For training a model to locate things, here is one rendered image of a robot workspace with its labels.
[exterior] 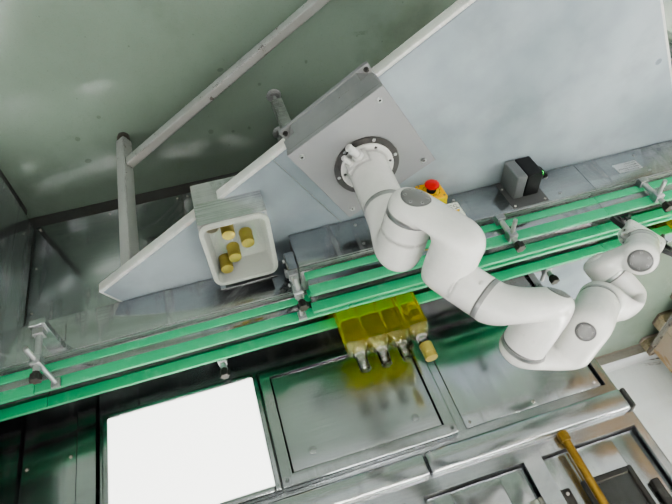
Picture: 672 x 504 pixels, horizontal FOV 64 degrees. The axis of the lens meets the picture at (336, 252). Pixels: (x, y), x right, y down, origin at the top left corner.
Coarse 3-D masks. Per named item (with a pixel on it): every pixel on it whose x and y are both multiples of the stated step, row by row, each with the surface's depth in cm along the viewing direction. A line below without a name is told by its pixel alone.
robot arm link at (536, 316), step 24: (504, 288) 96; (528, 288) 96; (552, 288) 97; (480, 312) 96; (504, 312) 94; (528, 312) 93; (552, 312) 93; (504, 336) 103; (528, 336) 98; (552, 336) 97
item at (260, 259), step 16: (208, 224) 129; (224, 224) 129; (240, 224) 141; (256, 224) 142; (208, 240) 137; (224, 240) 143; (240, 240) 145; (256, 240) 146; (272, 240) 138; (208, 256) 135; (256, 256) 149; (272, 256) 142; (240, 272) 146; (256, 272) 146; (272, 272) 147
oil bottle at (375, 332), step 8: (368, 304) 149; (360, 312) 148; (368, 312) 147; (376, 312) 147; (360, 320) 146; (368, 320) 146; (376, 320) 146; (368, 328) 144; (376, 328) 144; (384, 328) 144; (368, 336) 142; (376, 336) 142; (384, 336) 142; (368, 344) 143; (376, 344) 141; (384, 344) 142
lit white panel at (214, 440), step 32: (128, 416) 147; (160, 416) 146; (192, 416) 146; (224, 416) 145; (256, 416) 145; (128, 448) 141; (160, 448) 140; (192, 448) 140; (224, 448) 139; (256, 448) 139; (128, 480) 135; (160, 480) 135; (192, 480) 134; (224, 480) 134; (256, 480) 134
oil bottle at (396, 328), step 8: (376, 304) 150; (384, 304) 149; (392, 304) 149; (384, 312) 147; (392, 312) 147; (384, 320) 146; (392, 320) 145; (400, 320) 145; (392, 328) 144; (400, 328) 144; (392, 336) 142; (400, 336) 142; (408, 336) 144; (392, 344) 144
